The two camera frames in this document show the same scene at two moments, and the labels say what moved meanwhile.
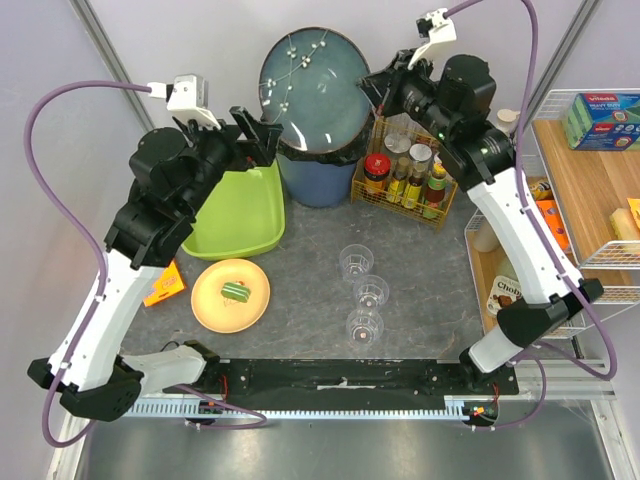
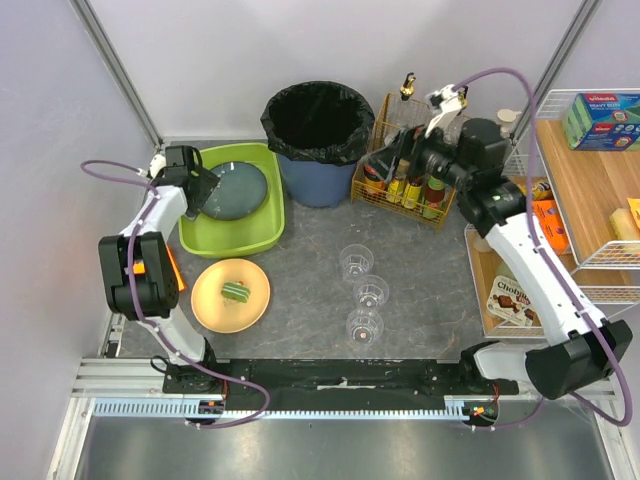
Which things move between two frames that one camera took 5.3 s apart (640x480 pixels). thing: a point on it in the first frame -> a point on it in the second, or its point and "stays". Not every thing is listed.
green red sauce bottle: (435, 191) stays
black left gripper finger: (267, 156) -> (199, 186)
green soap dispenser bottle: (507, 120) stays
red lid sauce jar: (376, 169) stays
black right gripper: (388, 85) -> (400, 150)
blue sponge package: (603, 122) stays
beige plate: (230, 296) stays
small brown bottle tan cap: (396, 186) stays
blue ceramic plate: (308, 85) -> (241, 190)
